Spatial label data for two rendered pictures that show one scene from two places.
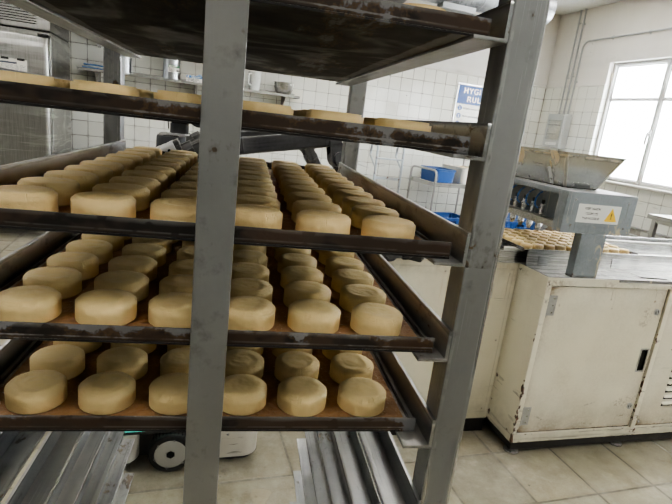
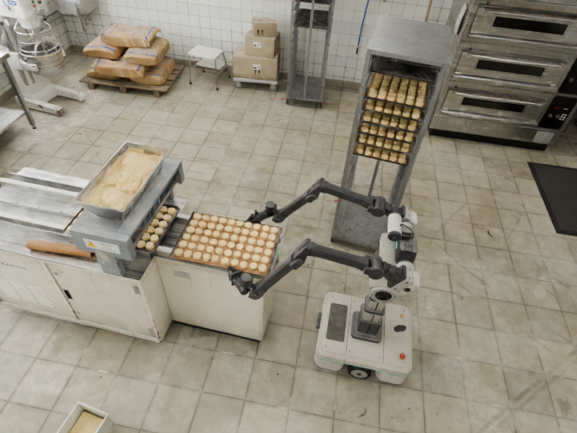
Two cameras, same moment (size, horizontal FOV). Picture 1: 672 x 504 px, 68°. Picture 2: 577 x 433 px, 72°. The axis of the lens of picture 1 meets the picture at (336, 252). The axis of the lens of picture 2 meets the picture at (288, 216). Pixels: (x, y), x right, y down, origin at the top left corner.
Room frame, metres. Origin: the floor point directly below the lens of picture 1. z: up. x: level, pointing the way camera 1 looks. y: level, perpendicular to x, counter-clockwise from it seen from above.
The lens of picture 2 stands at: (3.42, 0.68, 2.79)
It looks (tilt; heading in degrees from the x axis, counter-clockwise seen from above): 45 degrees down; 205
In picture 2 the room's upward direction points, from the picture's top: 5 degrees clockwise
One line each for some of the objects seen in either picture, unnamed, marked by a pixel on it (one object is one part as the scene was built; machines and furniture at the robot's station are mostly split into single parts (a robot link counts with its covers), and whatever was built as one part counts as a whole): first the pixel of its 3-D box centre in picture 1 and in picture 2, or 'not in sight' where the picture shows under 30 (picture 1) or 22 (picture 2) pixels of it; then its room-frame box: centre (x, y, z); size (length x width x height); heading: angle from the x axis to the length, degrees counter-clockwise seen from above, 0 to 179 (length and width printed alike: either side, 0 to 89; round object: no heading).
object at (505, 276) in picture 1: (416, 330); (221, 283); (2.14, -0.41, 0.45); 0.70 x 0.34 x 0.90; 106
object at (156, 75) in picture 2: not in sight; (154, 69); (-0.46, -3.40, 0.19); 0.72 x 0.42 x 0.15; 23
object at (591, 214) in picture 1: (536, 218); (136, 212); (2.28, -0.90, 1.01); 0.72 x 0.33 x 0.34; 16
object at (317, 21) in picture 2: not in sight; (312, 18); (-1.28, -1.44, 1.05); 0.60 x 0.40 x 0.01; 22
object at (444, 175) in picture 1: (437, 174); not in sight; (6.02, -1.09, 0.88); 0.40 x 0.30 x 0.16; 22
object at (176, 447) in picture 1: (170, 449); not in sight; (1.60, 0.52, 0.08); 0.16 x 0.06 x 0.16; 107
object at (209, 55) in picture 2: not in sight; (209, 65); (-0.92, -2.81, 0.23); 0.45 x 0.45 x 0.46; 11
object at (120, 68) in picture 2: not in sight; (123, 64); (-0.14, -3.61, 0.32); 0.72 x 0.42 x 0.17; 113
